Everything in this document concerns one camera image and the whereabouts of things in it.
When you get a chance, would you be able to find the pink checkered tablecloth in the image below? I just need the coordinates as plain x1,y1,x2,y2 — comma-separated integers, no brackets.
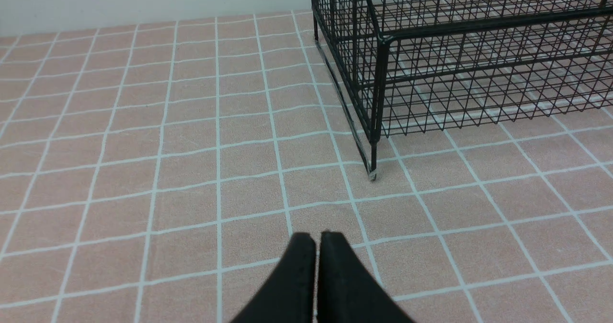
0,11,612,323

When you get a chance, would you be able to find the black wire mesh shelf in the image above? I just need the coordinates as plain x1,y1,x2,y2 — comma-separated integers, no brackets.
311,0,613,180

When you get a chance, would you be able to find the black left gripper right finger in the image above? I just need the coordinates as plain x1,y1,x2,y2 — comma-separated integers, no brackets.
316,231,413,323

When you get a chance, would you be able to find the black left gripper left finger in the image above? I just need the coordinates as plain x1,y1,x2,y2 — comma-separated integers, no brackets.
232,232,316,323

